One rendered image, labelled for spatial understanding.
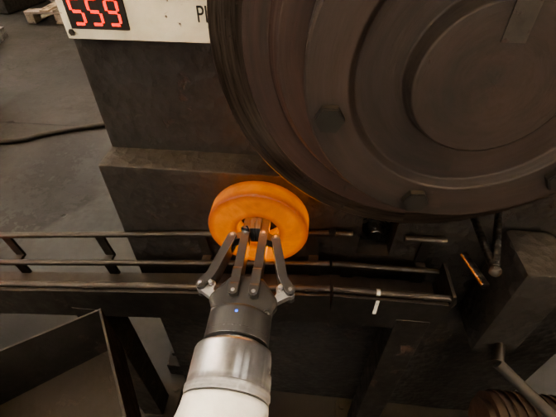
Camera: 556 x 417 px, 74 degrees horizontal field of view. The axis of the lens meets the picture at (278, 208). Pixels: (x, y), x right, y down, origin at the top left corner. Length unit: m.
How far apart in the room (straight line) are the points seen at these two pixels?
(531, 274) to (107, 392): 0.68
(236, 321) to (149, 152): 0.37
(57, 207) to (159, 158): 1.50
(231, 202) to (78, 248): 1.39
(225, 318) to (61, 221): 1.66
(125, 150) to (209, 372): 0.43
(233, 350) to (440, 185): 0.26
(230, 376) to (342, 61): 0.30
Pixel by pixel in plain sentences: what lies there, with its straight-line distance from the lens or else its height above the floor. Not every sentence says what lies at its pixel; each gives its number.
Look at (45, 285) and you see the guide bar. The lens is 0.84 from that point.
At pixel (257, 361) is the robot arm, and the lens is 0.41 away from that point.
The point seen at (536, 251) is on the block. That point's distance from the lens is 0.69.
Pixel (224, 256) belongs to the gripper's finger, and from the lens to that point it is 0.50.
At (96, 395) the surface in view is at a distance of 0.73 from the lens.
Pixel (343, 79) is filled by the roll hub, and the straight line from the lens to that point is 0.31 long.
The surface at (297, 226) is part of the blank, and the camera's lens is 0.54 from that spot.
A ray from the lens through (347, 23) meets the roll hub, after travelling 0.29.
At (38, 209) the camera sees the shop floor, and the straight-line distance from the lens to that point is 2.16.
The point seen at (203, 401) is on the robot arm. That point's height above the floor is 0.87.
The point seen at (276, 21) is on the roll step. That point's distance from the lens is 0.35.
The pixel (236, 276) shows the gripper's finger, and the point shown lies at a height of 0.85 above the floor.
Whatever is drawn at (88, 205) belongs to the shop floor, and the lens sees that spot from 2.06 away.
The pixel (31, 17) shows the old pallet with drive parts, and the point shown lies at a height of 0.06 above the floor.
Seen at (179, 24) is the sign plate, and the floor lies 1.08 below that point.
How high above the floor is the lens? 1.23
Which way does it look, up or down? 43 degrees down
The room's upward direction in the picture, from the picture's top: straight up
